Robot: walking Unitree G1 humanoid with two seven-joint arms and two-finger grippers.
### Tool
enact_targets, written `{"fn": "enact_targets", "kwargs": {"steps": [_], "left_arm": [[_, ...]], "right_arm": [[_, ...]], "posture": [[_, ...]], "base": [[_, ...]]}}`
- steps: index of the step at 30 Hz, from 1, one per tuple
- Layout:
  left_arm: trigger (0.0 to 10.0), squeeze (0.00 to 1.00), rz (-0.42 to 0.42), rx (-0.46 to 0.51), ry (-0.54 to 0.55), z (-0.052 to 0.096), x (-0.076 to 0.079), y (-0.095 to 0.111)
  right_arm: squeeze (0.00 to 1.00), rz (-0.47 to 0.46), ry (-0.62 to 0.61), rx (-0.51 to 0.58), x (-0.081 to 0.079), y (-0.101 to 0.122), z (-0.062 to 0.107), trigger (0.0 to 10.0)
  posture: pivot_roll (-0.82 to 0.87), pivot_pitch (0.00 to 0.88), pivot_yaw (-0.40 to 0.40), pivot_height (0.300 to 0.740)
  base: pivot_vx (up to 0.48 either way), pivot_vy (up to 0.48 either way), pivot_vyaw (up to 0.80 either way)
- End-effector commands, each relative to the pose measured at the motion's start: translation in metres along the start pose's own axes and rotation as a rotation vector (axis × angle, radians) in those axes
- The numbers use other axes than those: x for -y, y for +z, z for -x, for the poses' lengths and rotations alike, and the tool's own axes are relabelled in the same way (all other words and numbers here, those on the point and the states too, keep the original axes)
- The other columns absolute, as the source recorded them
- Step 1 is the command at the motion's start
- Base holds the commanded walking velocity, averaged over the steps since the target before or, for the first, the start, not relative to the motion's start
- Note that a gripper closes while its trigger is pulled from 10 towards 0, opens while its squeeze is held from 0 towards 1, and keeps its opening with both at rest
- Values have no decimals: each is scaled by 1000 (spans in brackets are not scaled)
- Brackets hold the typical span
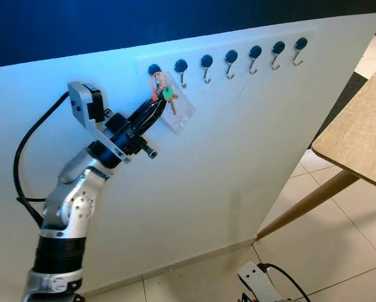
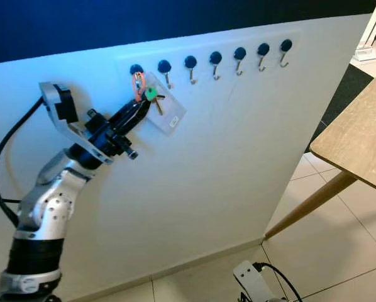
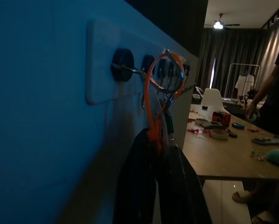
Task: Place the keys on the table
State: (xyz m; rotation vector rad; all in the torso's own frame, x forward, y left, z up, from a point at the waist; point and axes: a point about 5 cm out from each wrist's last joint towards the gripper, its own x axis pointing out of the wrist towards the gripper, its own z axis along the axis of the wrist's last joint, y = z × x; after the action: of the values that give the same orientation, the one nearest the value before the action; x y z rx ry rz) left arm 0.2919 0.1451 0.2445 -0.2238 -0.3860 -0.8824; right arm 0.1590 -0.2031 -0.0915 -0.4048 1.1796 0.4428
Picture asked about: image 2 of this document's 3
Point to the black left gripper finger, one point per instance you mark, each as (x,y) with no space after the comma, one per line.
(138,117)
(130,109)

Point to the orange loop key bunch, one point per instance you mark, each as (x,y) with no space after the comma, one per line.
(151,93)

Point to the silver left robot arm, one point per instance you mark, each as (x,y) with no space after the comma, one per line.
(49,214)

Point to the blue magnetic metal hook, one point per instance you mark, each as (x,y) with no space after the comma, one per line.
(239,53)
(263,48)
(285,44)
(136,68)
(190,61)
(215,57)
(164,65)

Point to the white hook board panel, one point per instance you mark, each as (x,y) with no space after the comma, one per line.
(200,189)

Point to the dark floor mat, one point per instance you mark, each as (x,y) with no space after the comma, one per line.
(342,94)

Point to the light wooden table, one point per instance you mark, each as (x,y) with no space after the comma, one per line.
(358,138)

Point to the white stand base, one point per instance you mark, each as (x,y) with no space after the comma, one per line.
(366,50)

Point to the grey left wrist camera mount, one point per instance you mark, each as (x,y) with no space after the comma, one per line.
(56,104)

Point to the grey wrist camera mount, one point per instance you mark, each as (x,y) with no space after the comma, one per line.
(56,104)
(251,280)

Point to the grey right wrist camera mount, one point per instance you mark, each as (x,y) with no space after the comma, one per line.
(251,280)

